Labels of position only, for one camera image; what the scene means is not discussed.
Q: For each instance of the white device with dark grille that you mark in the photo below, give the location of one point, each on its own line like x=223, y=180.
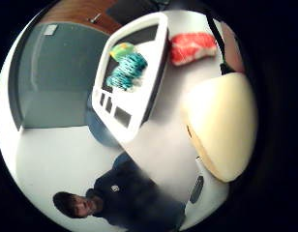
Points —
x=203, y=196

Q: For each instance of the red and white meat toy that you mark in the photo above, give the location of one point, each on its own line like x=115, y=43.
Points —
x=192, y=47

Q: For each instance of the teal and green soft toy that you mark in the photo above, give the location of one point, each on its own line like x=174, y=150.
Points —
x=128, y=69

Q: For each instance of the brown wooden door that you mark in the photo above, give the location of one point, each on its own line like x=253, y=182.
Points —
x=74, y=14

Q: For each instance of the white plastic slotted basket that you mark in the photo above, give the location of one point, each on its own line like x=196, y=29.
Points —
x=136, y=106

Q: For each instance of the blue round stool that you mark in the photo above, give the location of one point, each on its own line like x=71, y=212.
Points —
x=99, y=129

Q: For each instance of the white wall switch plate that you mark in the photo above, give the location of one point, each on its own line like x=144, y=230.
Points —
x=50, y=29

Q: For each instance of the pink object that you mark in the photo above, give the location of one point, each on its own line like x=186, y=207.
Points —
x=233, y=48

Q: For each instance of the the person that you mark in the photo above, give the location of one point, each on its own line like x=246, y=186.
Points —
x=136, y=199

